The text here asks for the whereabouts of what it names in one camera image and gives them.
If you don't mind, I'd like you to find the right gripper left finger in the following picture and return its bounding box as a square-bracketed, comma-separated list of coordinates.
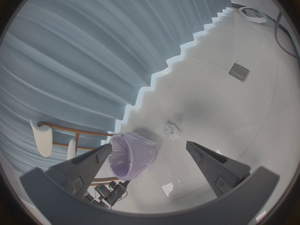
[48, 143, 113, 197]

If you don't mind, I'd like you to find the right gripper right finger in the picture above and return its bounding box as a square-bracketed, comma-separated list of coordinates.
[186, 141, 251, 198]

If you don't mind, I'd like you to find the purple plastic bag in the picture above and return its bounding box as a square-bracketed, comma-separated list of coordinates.
[108, 132, 158, 180]

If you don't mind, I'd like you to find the white paper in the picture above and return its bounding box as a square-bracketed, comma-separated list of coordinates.
[164, 122, 182, 140]

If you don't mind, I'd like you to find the white padded wooden chair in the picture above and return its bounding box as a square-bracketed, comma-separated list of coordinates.
[30, 119, 118, 183]

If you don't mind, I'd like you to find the pale blue curtain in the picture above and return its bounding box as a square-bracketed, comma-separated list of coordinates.
[0, 0, 232, 173]

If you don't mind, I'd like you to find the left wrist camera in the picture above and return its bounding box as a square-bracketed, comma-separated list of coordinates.
[94, 184, 109, 197]

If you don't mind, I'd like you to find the black cable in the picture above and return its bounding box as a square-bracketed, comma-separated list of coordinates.
[274, 8, 300, 60]

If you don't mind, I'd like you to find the white oval ring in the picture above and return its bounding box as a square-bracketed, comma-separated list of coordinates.
[239, 6, 268, 24]

